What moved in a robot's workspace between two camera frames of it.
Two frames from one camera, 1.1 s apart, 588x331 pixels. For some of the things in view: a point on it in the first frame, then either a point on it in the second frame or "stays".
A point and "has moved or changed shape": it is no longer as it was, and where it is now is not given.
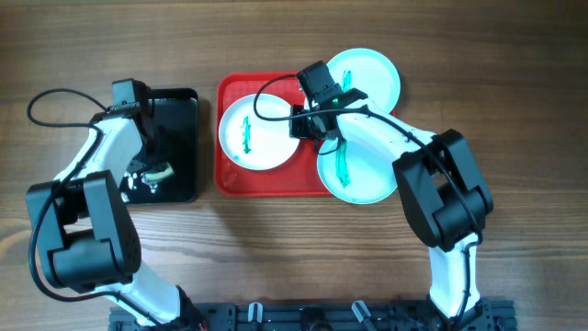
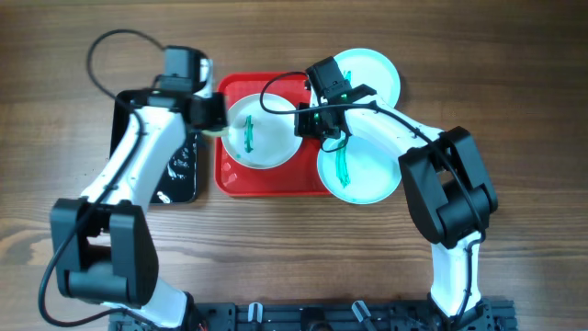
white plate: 254,143 stays
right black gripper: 296,131 stays
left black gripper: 164,146 -> 215,105
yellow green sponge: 156,175 has moved or changed shape
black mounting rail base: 497,314 stays
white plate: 356,173 stays
